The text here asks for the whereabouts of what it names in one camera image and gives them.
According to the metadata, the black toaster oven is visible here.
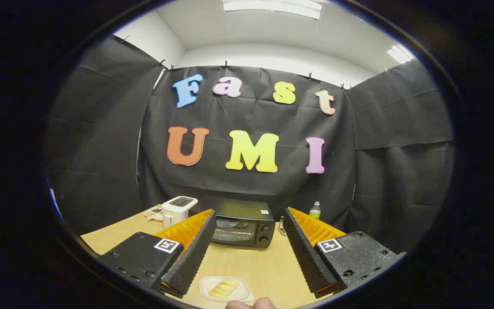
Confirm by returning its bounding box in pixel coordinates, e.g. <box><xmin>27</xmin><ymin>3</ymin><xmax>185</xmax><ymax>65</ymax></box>
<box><xmin>188</xmin><ymin>197</ymin><xmax>276</xmax><ymax>249</ymax></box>

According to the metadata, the golden bread roll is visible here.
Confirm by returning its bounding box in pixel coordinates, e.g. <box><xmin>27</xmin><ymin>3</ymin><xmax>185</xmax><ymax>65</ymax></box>
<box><xmin>208</xmin><ymin>279</ymin><xmax>240</xmax><ymax>299</ymax></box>

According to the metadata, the white pop-up toaster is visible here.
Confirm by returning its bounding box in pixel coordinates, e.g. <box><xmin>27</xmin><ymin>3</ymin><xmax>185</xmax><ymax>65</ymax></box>
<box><xmin>161</xmin><ymin>196</ymin><xmax>199</xmax><ymax>229</ymax></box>

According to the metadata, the long ceiling light panel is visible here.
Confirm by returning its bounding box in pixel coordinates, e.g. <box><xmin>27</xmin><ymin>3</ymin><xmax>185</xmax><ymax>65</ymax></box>
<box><xmin>223</xmin><ymin>0</ymin><xmax>322</xmax><ymax>20</ymax></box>

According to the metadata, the white plate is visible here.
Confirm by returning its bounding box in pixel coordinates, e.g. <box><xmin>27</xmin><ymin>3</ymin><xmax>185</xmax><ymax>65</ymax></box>
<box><xmin>199</xmin><ymin>276</ymin><xmax>255</xmax><ymax>303</ymax></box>

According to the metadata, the small ceiling light panel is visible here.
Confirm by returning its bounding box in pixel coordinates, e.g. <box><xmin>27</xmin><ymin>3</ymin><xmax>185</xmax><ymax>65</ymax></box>
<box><xmin>387</xmin><ymin>45</ymin><xmax>414</xmax><ymax>65</ymax></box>

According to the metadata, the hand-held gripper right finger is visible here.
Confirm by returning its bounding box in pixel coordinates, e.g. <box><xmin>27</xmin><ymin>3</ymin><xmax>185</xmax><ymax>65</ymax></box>
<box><xmin>282</xmin><ymin>207</ymin><xmax>406</xmax><ymax>299</ymax></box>

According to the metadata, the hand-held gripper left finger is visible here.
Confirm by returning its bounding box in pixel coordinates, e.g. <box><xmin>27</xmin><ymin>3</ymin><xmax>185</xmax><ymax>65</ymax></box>
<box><xmin>100</xmin><ymin>209</ymin><xmax>217</xmax><ymax>299</ymax></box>

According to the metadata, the black backdrop cloth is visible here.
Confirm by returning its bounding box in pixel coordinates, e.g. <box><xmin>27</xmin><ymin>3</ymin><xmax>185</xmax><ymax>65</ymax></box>
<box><xmin>43</xmin><ymin>34</ymin><xmax>455</xmax><ymax>254</ymax></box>

